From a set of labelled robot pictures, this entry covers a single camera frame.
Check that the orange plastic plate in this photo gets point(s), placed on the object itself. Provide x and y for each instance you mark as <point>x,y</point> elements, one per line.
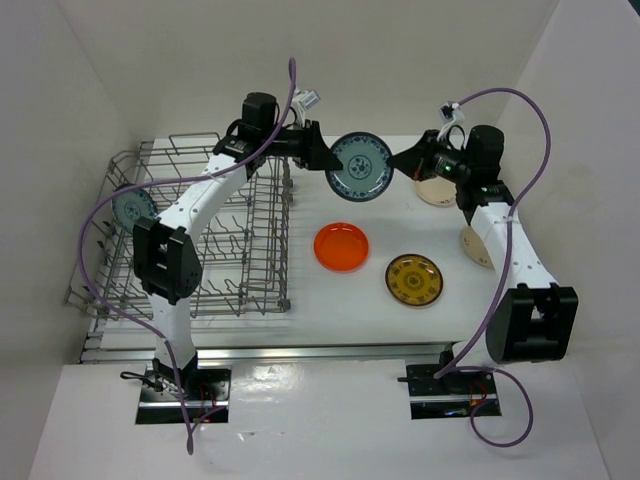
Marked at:
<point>341,247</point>

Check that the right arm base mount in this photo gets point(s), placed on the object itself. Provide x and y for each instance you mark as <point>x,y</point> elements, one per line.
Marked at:
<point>454,396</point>

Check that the grey wire dish rack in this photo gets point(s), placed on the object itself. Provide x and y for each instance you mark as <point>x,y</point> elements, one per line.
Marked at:
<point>243,251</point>

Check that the blue floral plate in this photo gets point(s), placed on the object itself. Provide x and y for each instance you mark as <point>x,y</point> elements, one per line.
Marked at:
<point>129,207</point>
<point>366,173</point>

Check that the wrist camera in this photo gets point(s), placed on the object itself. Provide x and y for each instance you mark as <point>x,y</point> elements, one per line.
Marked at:
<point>451,113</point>
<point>304,100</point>

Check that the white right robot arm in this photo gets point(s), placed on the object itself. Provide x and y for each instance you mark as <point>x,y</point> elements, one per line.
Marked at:
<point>531,316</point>

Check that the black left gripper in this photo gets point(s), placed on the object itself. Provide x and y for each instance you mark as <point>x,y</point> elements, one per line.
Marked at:
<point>317,158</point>

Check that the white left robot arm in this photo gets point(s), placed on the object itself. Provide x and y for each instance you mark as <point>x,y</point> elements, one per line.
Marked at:
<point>165,258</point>

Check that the cream plate with black mark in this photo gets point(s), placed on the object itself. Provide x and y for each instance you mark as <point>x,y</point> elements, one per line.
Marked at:
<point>436,192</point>

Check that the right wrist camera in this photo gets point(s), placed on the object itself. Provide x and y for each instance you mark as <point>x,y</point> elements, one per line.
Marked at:
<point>451,113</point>

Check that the yellow patterned plate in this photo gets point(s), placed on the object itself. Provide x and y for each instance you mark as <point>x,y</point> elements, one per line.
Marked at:
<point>414,280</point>

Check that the cream plate with floral print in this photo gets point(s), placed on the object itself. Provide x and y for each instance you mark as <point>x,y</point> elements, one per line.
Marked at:
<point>475,248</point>

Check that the aluminium rail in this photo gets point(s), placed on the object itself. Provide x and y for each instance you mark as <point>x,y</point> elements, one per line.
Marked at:
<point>232,355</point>

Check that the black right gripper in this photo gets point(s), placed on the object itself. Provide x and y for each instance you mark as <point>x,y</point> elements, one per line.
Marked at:
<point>415,162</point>

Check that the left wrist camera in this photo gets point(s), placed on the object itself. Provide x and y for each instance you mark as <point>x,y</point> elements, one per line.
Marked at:
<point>304,100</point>

